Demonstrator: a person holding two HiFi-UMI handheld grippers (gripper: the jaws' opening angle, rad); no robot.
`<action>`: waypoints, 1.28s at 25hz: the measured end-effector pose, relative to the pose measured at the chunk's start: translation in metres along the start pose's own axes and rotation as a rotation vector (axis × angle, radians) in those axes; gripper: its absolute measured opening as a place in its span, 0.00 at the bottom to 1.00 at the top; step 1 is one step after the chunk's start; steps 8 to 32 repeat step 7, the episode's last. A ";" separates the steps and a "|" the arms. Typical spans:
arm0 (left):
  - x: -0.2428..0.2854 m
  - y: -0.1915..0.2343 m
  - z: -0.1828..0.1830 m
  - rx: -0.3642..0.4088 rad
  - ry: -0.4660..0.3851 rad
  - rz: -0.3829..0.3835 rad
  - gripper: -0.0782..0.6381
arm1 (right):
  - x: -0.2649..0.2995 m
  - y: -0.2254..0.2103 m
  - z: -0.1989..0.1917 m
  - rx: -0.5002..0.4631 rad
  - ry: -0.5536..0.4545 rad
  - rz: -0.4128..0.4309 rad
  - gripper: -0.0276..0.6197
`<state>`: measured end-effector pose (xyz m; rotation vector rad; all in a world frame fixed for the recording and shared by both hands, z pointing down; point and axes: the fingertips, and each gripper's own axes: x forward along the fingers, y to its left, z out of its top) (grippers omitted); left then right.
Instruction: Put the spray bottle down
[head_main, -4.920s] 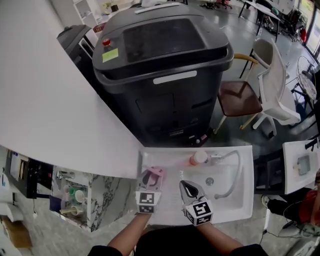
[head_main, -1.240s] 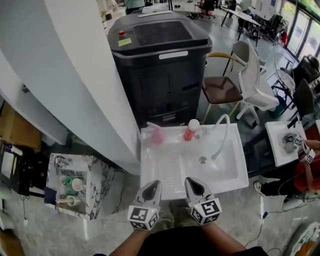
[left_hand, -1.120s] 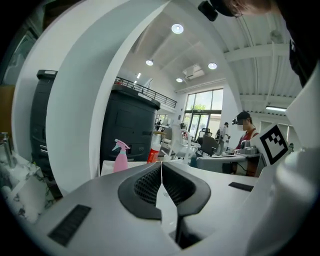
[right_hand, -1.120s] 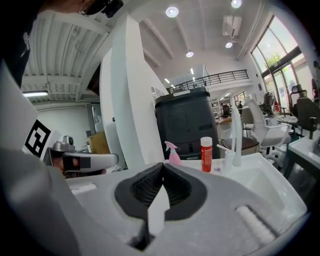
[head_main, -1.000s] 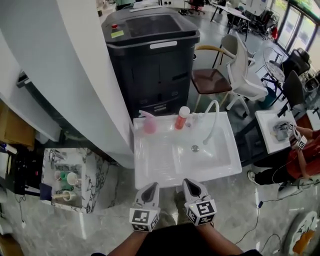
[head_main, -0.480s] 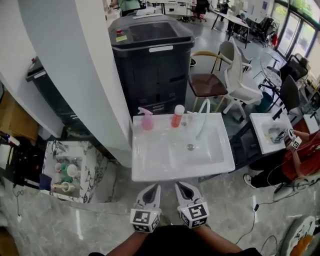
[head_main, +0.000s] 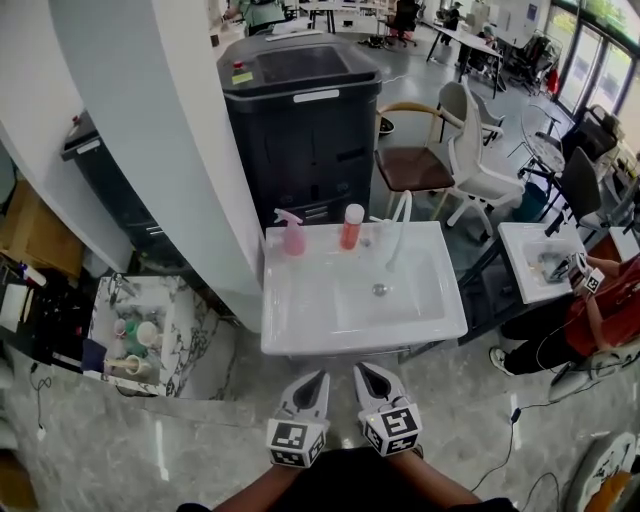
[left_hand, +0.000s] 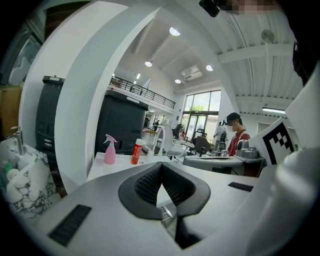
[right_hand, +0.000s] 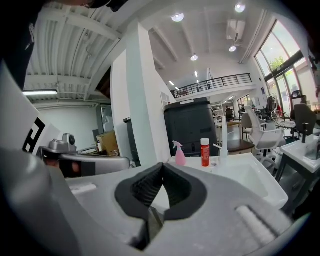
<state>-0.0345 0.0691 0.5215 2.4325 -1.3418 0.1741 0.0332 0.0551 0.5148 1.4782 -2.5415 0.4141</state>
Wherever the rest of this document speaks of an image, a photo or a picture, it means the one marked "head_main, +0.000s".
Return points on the person's black clothing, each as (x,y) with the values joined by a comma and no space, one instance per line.
(345,485)

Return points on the brown wooden chair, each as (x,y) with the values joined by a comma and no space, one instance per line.
(412,167)

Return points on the white faucet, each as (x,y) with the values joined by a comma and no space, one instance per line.
(402,220)

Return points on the black side table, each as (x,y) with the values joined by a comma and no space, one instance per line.
(50,320)

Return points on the long white desk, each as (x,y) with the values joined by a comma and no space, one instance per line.
(467,42)

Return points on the chrome faucet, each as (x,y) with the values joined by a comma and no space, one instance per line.
(120,287)

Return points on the white washbasin table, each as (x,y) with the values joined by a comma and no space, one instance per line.
(300,300)

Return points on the black frame washbasin stand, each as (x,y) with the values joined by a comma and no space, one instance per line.
(515,250)

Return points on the beige cup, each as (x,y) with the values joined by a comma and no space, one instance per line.
(137,365)

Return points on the cardboard box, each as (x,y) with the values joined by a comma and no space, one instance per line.
(40,230)

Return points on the pink spray bottle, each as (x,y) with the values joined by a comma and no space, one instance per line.
(294,240)

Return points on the white cup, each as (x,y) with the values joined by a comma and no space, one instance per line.
(147,334)

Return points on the marble-pattern box with items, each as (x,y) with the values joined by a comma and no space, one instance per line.
(200,340)

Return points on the beige shell chair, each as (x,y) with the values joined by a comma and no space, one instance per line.
(452,100)

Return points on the grey padded chair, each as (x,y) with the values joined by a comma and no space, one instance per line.
(582,185)

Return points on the person's left forearm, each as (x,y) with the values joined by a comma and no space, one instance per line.
(250,492)

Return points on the teal bucket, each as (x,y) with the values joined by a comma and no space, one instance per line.
(531,202)

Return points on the green cup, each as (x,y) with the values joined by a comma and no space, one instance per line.
(131,332)

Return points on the orange bottle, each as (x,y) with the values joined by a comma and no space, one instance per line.
(351,227)

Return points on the white office chair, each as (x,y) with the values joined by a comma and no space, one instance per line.
(480,175)

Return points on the large black machine cabinet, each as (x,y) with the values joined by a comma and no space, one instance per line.
(300,150)

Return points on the person's right forearm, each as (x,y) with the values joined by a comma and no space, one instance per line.
(435,480)

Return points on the wooden washbasin stand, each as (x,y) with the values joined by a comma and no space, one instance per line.
(625,245)

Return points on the metal sink drain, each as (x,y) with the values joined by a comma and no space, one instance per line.
(380,289)

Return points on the small black machine cabinet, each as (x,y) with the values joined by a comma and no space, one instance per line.
(115,200)

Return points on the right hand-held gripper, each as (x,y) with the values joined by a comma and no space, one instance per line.
(395,430)

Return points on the white bottle with blue cap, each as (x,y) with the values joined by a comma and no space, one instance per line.
(32,275)

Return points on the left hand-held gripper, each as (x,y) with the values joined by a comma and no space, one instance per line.
(295,442)

